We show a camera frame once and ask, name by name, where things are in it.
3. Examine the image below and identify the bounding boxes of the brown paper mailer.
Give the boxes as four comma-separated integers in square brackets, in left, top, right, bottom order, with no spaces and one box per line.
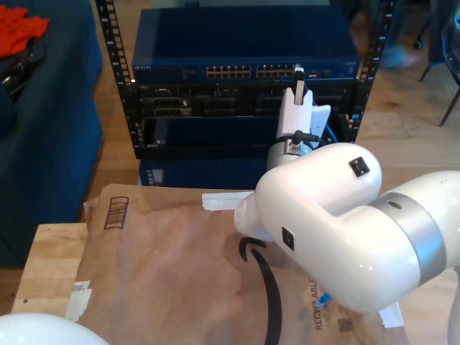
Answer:
[63,183,410,345]

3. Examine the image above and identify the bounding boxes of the black office chair base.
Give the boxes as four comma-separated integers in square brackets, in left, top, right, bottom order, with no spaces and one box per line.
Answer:
[412,14,432,50]

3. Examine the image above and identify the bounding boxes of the blue flat network device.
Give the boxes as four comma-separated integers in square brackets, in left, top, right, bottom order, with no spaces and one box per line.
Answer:
[138,157,269,190]

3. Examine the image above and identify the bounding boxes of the orange cloth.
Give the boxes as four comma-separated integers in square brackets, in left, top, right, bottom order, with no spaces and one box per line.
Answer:
[0,4,50,60]

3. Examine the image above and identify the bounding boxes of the person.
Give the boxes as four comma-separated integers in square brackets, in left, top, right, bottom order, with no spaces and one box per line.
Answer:
[380,0,432,70]

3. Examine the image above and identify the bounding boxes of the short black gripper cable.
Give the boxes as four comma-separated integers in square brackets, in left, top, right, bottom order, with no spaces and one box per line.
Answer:
[275,129,321,150]

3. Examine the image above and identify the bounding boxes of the black rack server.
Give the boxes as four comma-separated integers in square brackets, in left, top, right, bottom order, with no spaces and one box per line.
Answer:
[121,82,360,119]

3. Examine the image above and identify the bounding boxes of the white tape strip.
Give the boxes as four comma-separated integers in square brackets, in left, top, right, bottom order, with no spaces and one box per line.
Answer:
[201,190,257,212]

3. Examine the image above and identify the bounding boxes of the black server rack frame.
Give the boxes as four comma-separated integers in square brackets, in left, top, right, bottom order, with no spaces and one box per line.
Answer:
[93,0,396,161]

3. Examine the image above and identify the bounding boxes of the blue network cable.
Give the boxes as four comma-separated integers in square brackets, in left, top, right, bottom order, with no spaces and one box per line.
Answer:
[311,100,341,307]

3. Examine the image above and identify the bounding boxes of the white paper label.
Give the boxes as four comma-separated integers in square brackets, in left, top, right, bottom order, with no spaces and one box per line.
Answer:
[63,280,93,323]
[379,301,405,328]

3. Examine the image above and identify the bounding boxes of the blue network switch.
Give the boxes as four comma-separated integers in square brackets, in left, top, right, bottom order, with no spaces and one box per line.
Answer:
[131,6,362,85]

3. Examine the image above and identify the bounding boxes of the black straps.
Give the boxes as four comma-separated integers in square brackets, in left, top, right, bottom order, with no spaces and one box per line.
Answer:
[0,35,48,98]

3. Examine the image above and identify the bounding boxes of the blue sofa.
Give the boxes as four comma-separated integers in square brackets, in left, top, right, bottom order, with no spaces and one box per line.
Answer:
[0,0,105,269]

